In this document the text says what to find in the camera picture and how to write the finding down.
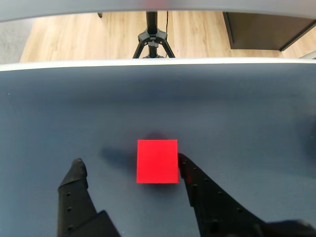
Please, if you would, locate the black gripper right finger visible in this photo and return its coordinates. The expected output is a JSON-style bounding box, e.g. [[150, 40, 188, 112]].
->
[[177, 153, 316, 237]]

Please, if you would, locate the dark cabinet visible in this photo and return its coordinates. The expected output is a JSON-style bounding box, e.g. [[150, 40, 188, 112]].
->
[[223, 11, 316, 52]]

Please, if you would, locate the black tripod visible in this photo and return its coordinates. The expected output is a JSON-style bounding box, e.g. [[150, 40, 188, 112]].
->
[[132, 11, 176, 59]]

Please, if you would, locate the grey floor rug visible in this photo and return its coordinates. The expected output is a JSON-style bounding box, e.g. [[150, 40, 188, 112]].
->
[[0, 21, 33, 64]]

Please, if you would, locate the red cube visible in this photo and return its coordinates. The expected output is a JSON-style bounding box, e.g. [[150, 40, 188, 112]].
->
[[136, 139, 179, 185]]

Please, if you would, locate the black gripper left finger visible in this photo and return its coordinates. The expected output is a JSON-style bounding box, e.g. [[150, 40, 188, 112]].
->
[[57, 158, 119, 237]]

